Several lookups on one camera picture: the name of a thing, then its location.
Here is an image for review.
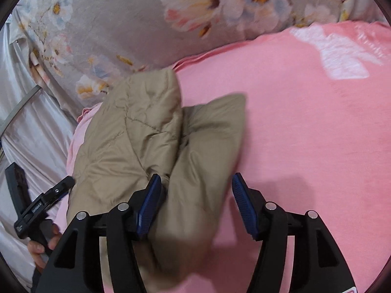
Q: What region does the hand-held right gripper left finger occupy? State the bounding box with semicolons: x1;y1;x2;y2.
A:
36;173;163;293

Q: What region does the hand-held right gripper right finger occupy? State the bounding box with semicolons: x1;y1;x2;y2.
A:
231;173;357;293

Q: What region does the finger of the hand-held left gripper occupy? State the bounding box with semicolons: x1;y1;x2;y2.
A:
42;175;76;209

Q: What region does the khaki quilted jacket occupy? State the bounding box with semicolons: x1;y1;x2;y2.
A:
65;67;248;285

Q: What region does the person's left hand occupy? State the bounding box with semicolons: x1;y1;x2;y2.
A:
26;222;62;270

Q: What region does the silver satin cloth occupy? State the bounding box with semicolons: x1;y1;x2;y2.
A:
0;15;80;287

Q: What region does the grey metal bar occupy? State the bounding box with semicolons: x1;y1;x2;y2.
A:
0;85;42;138

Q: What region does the pink printed bed sheet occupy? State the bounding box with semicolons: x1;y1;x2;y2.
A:
65;20;391;293

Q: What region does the grey floral blanket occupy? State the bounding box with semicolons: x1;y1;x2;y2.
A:
9;0;386;112

